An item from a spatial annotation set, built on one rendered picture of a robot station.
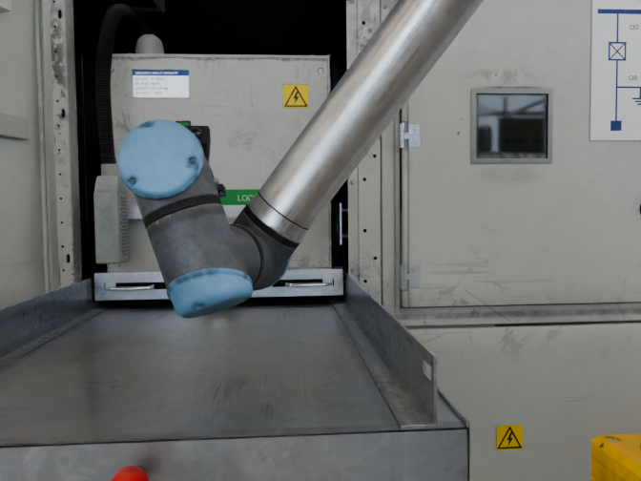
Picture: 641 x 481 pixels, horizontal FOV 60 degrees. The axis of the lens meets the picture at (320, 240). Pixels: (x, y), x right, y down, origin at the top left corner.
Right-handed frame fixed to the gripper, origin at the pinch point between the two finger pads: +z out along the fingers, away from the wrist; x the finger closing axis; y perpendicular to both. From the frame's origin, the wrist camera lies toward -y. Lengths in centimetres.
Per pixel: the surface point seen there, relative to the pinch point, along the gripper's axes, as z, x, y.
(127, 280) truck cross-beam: 27.1, -20.2, 11.6
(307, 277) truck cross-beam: 26.9, 18.9, 12.4
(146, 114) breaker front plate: 22.1, -14.8, -23.7
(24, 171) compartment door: 15.9, -37.1, -10.0
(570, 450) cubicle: 28, 76, 53
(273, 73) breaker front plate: 20.5, 12.7, -32.0
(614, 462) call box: -61, 33, 29
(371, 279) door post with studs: 23.8, 32.6, 13.5
